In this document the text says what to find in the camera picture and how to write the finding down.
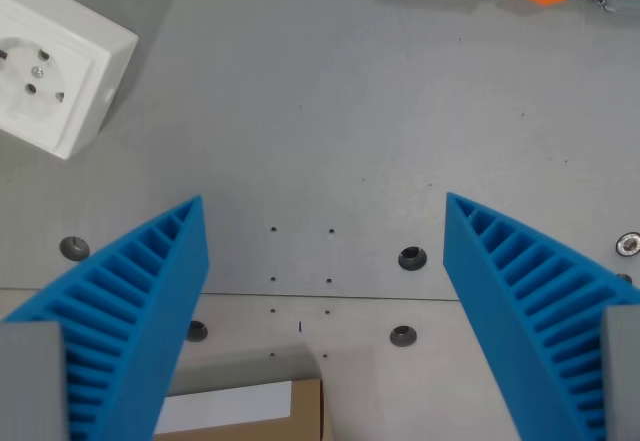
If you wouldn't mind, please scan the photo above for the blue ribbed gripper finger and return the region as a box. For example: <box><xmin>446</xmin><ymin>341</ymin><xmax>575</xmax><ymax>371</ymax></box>
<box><xmin>442</xmin><ymin>191</ymin><xmax>640</xmax><ymax>441</ymax></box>
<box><xmin>0</xmin><ymin>194</ymin><xmax>209</xmax><ymax>441</ymax></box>

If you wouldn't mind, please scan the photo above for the white wall socket box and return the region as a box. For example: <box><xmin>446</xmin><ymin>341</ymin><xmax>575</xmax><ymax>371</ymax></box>
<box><xmin>0</xmin><ymin>0</ymin><xmax>140</xmax><ymax>160</ymax></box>

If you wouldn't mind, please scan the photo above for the brown cardboard box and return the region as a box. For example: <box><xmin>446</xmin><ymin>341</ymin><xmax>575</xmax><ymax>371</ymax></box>
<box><xmin>152</xmin><ymin>377</ymin><xmax>324</xmax><ymax>441</ymax></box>

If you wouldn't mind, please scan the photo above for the silver hex socket screw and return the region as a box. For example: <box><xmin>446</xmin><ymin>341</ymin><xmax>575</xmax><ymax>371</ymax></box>
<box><xmin>615</xmin><ymin>231</ymin><xmax>640</xmax><ymax>257</ymax></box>

